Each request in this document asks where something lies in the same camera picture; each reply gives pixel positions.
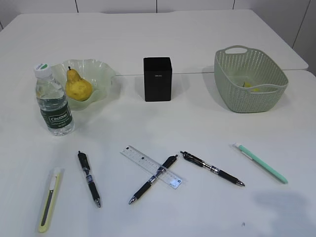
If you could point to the black pen right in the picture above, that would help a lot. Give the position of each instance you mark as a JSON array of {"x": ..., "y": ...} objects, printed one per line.
[{"x": 197, "y": 161}]

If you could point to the clear plastic ruler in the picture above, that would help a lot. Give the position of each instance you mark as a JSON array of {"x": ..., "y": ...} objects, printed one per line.
[{"x": 153, "y": 167}]

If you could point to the black pen leftmost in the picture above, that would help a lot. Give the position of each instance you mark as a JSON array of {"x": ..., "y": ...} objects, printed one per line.
[{"x": 89, "y": 178}]

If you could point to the mint green pen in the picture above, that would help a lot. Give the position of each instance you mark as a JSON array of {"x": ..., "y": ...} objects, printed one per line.
[{"x": 260, "y": 162}]

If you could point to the yellow pear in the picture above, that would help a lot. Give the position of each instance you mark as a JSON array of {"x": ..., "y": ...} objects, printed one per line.
[{"x": 76, "y": 87}]

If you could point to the black square pen holder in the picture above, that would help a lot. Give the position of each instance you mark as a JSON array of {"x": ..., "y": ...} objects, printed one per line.
[{"x": 157, "y": 79}]

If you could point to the yellow-green utility knife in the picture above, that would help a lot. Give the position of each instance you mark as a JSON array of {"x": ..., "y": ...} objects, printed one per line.
[{"x": 50, "y": 200}]

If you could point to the yellow white waste paper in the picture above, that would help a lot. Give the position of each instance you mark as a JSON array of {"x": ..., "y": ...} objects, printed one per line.
[{"x": 253, "y": 87}]

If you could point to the clear plastic water bottle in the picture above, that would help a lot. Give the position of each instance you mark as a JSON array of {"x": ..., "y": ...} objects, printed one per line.
[{"x": 52, "y": 101}]

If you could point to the green woven plastic basket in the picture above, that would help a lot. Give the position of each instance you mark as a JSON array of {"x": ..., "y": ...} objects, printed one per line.
[{"x": 254, "y": 66}]

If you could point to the black pen under ruler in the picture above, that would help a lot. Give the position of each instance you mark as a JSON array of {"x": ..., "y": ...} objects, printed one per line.
[{"x": 150, "y": 182}]

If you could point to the pale green glass plate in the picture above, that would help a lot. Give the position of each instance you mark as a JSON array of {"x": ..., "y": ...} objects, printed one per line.
[{"x": 98, "y": 73}]

